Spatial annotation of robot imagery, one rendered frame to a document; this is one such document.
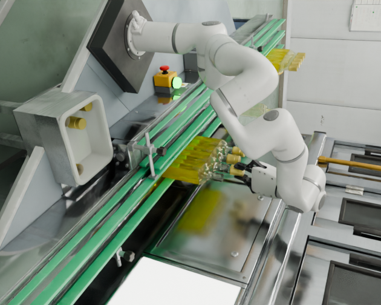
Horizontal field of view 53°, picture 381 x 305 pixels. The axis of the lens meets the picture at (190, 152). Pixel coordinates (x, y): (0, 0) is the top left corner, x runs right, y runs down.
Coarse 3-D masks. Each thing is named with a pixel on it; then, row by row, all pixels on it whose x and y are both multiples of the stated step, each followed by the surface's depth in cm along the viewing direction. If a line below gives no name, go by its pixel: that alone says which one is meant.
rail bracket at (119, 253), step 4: (120, 248) 107; (116, 252) 106; (120, 252) 107; (124, 252) 106; (128, 252) 106; (132, 252) 106; (112, 256) 108; (116, 256) 107; (120, 256) 107; (124, 256) 106; (128, 256) 105; (132, 256) 106; (116, 260) 109; (128, 260) 105; (120, 264) 110
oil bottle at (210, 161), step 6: (180, 156) 134; (186, 156) 134; (192, 156) 133; (198, 156) 133; (204, 156) 133; (210, 156) 133; (198, 162) 131; (204, 162) 130; (210, 162) 130; (216, 162) 132; (210, 168) 130
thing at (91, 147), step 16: (96, 96) 107; (80, 112) 112; (96, 112) 111; (64, 128) 97; (96, 128) 115; (80, 144) 115; (96, 144) 118; (80, 160) 116; (96, 160) 116; (80, 176) 110
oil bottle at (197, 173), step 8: (176, 160) 132; (184, 160) 131; (168, 168) 130; (176, 168) 128; (184, 168) 127; (192, 168) 127; (200, 168) 126; (208, 168) 127; (168, 176) 132; (176, 176) 130; (184, 176) 129; (192, 176) 127; (200, 176) 126; (200, 184) 128
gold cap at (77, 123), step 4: (72, 116) 108; (72, 120) 107; (76, 120) 106; (80, 120) 106; (84, 120) 108; (72, 124) 107; (76, 124) 106; (80, 124) 107; (84, 124) 108; (76, 128) 108; (80, 128) 107; (84, 128) 108
